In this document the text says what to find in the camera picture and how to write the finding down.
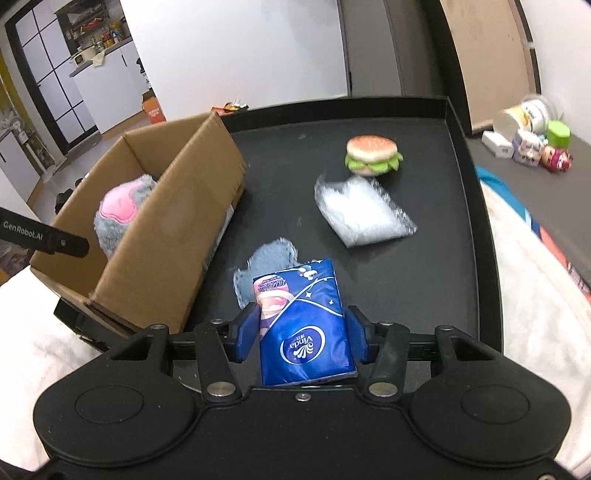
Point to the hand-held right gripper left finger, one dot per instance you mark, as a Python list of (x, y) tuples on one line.
[(244, 334)]

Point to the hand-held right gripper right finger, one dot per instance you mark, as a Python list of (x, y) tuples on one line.
[(358, 337)]

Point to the blue tissue pack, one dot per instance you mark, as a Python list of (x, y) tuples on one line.
[(304, 332)]

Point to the grey plush with pink heart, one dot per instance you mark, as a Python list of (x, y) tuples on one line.
[(117, 212)]

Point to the brown cardboard box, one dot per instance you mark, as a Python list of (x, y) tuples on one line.
[(184, 207)]

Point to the black tray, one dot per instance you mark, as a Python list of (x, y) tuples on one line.
[(434, 207)]

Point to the grey cloth patch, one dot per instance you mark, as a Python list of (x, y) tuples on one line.
[(270, 256)]

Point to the white standing fan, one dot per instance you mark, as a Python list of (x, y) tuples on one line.
[(21, 138)]

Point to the clear plastic bag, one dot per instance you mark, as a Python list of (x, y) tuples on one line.
[(362, 214)]

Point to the white cabinet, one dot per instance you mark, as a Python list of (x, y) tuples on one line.
[(111, 87)]

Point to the red cardboard box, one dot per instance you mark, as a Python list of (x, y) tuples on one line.
[(153, 108)]

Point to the white blanket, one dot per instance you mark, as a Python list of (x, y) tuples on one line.
[(540, 350)]

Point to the burger toy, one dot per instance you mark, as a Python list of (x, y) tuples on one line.
[(373, 154)]

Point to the black framed glass door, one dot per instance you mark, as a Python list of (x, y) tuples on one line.
[(27, 41)]

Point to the printed blanket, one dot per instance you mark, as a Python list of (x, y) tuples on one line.
[(517, 203)]

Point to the orange bag with bow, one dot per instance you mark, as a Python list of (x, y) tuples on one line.
[(231, 107)]

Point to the grey bench cushion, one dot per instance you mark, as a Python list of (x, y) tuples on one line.
[(554, 203)]

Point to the white charger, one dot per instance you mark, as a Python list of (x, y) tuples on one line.
[(497, 144)]

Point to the white box figure toy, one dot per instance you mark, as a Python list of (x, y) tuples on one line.
[(527, 146)]

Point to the pink bear toy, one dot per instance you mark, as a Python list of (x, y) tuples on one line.
[(556, 158)]

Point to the green hexagonal container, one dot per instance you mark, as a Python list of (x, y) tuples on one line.
[(558, 132)]

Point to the grey leaning panel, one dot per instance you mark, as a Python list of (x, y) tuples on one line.
[(369, 46)]

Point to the clear plastic cup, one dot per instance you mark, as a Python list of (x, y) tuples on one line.
[(549, 107)]

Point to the black framed brown board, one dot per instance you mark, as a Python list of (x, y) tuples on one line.
[(489, 60)]

